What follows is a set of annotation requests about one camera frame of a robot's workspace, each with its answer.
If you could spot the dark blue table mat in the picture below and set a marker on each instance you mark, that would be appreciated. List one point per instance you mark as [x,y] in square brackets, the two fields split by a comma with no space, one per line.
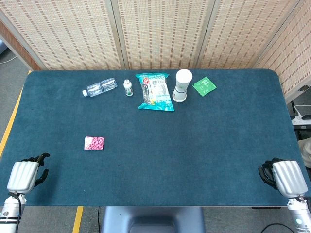
[155,150]

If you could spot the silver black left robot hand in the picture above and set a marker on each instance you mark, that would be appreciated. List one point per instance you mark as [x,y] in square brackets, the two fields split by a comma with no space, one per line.
[23,176]

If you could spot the teal snack bag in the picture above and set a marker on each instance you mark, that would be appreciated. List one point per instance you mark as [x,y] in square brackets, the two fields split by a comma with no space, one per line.
[156,92]

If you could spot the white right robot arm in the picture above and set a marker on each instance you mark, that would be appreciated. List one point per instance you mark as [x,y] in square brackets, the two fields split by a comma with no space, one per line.
[300,213]

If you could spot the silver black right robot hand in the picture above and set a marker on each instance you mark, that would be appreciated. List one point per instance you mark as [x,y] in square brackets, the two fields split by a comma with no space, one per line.
[289,178]

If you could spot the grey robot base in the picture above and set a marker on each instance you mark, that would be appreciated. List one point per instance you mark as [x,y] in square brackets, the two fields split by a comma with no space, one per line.
[153,219]

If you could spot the white paper cup stack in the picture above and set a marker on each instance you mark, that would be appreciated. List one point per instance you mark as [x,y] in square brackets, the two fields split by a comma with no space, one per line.
[182,85]

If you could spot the small white drink bottle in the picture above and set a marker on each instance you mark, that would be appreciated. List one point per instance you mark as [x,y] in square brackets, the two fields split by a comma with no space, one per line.
[128,88]

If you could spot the clear plastic water bottle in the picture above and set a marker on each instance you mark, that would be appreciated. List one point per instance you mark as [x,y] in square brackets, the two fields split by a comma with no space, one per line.
[100,87]

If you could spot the pink patterned packet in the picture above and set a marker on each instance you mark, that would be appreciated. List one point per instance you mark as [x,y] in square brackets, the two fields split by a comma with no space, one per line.
[94,143]

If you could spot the white power strip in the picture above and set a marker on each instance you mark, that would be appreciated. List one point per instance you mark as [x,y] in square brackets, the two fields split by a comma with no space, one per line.
[301,119]

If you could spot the black table control panel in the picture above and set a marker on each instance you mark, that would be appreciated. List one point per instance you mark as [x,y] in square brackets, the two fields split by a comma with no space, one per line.
[265,207]

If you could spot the green square packet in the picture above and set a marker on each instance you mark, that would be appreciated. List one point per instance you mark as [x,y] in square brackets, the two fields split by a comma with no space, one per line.
[204,86]

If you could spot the woven bamboo screen panel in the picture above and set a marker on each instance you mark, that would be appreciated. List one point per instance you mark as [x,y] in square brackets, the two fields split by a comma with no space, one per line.
[65,34]
[291,55]
[162,34]
[243,34]

